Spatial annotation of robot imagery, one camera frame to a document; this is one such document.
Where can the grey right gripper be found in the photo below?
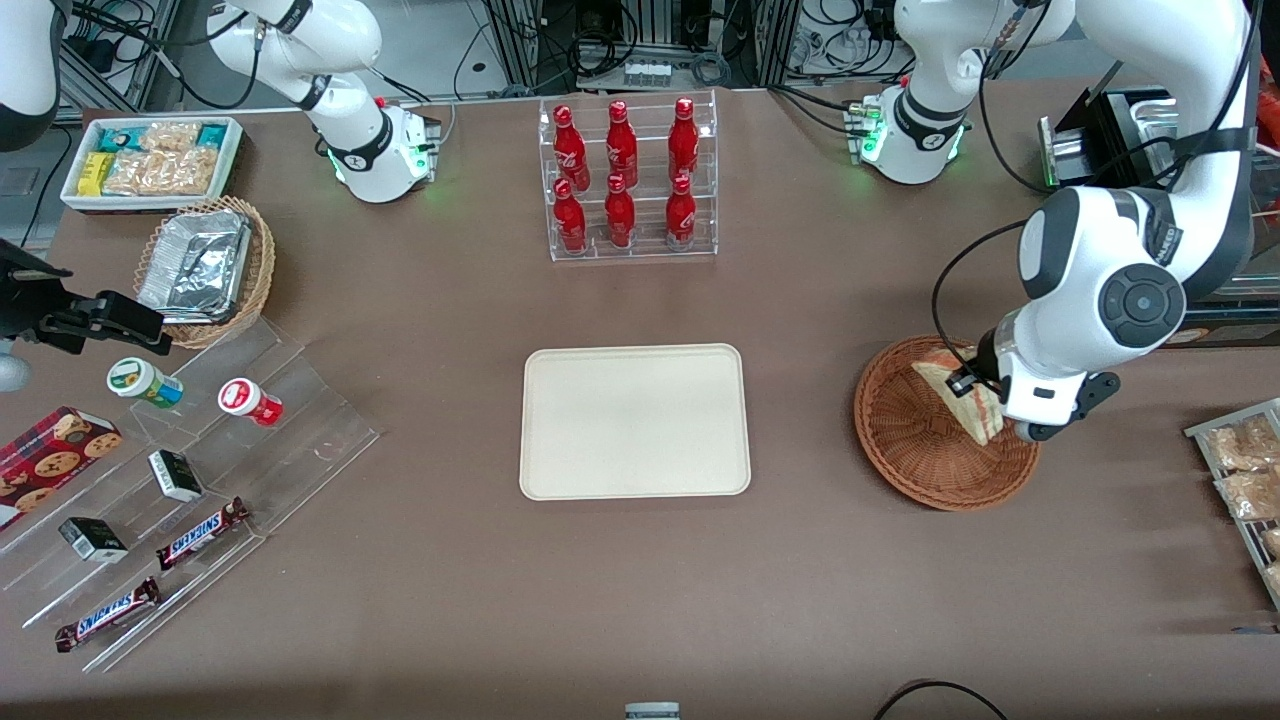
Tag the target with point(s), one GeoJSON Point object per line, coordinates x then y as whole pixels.
{"type": "Point", "coordinates": [22, 300]}

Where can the triangle sandwich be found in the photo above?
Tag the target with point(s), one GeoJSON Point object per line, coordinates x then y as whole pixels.
{"type": "Point", "coordinates": [970, 410]}

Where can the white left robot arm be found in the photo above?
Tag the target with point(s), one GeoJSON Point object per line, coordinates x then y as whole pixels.
{"type": "Point", "coordinates": [1100, 260]}

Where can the aluminium foil container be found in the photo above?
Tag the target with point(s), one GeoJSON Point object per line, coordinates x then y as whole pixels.
{"type": "Point", "coordinates": [195, 265]}

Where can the red lid cup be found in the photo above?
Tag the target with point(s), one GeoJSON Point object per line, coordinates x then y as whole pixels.
{"type": "Point", "coordinates": [245, 400]}

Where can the large clear cracker bag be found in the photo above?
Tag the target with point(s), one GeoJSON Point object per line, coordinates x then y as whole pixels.
{"type": "Point", "coordinates": [165, 172]}

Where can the small black carton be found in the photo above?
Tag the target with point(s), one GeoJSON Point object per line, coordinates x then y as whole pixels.
{"type": "Point", "coordinates": [92, 540]}
{"type": "Point", "coordinates": [175, 475]}

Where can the clear bag of pastries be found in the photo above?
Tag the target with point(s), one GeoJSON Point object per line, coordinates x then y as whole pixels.
{"type": "Point", "coordinates": [1245, 445]}
{"type": "Point", "coordinates": [1250, 495]}

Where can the black machine yellow panel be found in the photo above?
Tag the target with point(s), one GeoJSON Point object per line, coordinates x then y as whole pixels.
{"type": "Point", "coordinates": [1110, 130]}

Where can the red cookie box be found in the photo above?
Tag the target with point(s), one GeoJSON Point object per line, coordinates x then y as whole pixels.
{"type": "Point", "coordinates": [50, 460]}

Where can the clear acrylic bottle rack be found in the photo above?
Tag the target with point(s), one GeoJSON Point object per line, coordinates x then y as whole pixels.
{"type": "Point", "coordinates": [645, 255]}

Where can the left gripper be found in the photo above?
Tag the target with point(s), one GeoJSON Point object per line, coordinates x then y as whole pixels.
{"type": "Point", "coordinates": [987, 357]}

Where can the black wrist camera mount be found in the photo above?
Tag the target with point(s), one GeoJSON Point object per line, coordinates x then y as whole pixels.
{"type": "Point", "coordinates": [25, 290]}

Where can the small clear cracker bag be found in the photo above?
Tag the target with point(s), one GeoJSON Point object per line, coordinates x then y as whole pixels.
{"type": "Point", "coordinates": [170, 136]}

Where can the red cola bottle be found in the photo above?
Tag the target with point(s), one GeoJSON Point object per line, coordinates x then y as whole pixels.
{"type": "Point", "coordinates": [570, 222]}
{"type": "Point", "coordinates": [683, 145]}
{"type": "Point", "coordinates": [620, 218]}
{"type": "Point", "coordinates": [570, 150]}
{"type": "Point", "coordinates": [680, 218]}
{"type": "Point", "coordinates": [621, 148]}

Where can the yellow snack bar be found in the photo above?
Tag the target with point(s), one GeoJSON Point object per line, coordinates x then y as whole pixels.
{"type": "Point", "coordinates": [94, 174]}

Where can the white plastic snack bin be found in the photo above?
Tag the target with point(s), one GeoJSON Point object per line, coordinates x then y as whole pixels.
{"type": "Point", "coordinates": [236, 160]}

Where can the clear acrylic stepped display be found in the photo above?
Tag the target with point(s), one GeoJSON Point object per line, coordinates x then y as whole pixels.
{"type": "Point", "coordinates": [300, 440]}

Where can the cream rectangular tray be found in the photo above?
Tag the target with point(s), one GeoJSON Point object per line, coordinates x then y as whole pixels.
{"type": "Point", "coordinates": [630, 420]}

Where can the snickers chocolate bar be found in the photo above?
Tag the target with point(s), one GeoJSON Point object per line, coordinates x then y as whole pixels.
{"type": "Point", "coordinates": [105, 615]}
{"type": "Point", "coordinates": [200, 535]}

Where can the teal snack pack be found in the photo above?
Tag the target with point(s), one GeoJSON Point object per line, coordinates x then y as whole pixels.
{"type": "Point", "coordinates": [212, 135]}
{"type": "Point", "coordinates": [120, 138]}

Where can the white power strip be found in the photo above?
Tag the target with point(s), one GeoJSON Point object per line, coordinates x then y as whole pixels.
{"type": "Point", "coordinates": [647, 72]}

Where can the green lid cup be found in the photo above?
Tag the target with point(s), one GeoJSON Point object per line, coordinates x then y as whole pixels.
{"type": "Point", "coordinates": [135, 378]}

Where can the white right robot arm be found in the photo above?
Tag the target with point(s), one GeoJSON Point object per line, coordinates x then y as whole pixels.
{"type": "Point", "coordinates": [350, 140]}

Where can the round brown wicker basket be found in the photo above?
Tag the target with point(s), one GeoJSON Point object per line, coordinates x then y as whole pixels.
{"type": "Point", "coordinates": [900, 440]}

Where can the small grey device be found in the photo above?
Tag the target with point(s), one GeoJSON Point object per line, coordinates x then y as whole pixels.
{"type": "Point", "coordinates": [652, 712]}

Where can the light wicker basket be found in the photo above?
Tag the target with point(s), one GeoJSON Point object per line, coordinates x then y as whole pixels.
{"type": "Point", "coordinates": [260, 270]}

